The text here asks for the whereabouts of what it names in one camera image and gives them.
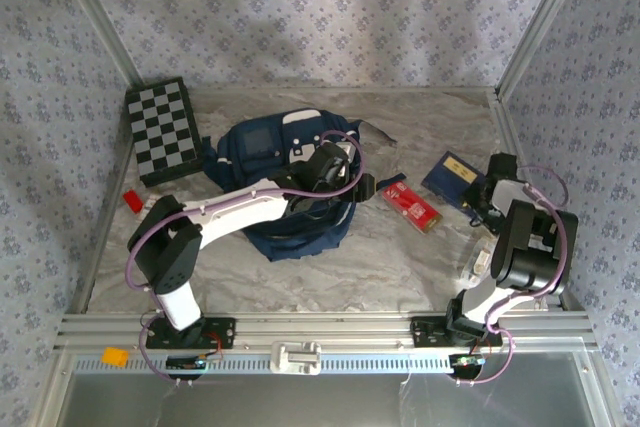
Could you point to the aluminium left side rail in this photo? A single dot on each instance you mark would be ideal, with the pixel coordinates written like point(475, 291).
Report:
point(116, 177)

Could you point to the grey metal panel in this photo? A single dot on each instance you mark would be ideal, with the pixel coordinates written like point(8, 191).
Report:
point(320, 402)

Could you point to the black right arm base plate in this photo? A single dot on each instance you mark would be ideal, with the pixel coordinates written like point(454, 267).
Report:
point(425, 331)

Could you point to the orange block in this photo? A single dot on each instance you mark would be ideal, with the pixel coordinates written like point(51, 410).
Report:
point(115, 357)

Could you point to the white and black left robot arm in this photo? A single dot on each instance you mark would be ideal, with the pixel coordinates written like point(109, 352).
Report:
point(235, 212)

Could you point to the left circuit board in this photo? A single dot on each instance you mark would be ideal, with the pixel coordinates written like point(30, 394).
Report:
point(186, 362)

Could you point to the aluminium rail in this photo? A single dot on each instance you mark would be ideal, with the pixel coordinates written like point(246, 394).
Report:
point(325, 329)
point(116, 177)
point(512, 137)
point(425, 90)

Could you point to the white plastic latch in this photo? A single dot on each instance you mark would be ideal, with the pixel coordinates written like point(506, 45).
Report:
point(295, 358)

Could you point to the aluminium back rail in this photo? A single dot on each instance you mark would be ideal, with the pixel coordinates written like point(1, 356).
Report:
point(425, 90)

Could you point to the circuit board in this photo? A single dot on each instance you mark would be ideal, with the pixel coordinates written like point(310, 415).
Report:
point(466, 360)
point(186, 362)

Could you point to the clear plastic case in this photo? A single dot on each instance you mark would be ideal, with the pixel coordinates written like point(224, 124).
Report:
point(477, 259)

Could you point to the aluminium right side rail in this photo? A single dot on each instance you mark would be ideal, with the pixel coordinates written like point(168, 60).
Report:
point(512, 137)

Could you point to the navy blue backpack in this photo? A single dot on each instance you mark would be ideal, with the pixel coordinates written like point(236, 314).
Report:
point(250, 162)

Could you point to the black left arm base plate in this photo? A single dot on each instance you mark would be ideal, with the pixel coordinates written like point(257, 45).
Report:
point(225, 332)

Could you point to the aluminium front rail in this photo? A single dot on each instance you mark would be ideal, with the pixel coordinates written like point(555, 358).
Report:
point(325, 329)

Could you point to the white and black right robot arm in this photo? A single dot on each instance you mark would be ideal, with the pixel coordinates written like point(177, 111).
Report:
point(530, 257)

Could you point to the red rectangular box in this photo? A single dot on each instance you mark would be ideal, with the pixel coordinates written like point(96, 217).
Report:
point(412, 207)

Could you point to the small red block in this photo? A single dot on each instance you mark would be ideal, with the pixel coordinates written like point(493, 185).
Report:
point(133, 200)

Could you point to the black grey chessboard box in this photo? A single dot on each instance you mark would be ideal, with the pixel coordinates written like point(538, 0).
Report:
point(160, 127)

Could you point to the aluminium right corner post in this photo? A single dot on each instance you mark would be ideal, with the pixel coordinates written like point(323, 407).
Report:
point(540, 22)

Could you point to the aluminium left corner post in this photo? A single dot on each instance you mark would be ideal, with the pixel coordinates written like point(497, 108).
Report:
point(100, 22)

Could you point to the right circuit board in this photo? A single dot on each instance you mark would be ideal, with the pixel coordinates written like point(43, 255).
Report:
point(466, 360)

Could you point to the aluminium corner post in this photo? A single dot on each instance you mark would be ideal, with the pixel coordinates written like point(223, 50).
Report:
point(100, 22)
point(540, 22)

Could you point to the navy book with yellow label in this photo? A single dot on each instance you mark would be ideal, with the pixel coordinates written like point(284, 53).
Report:
point(445, 174)

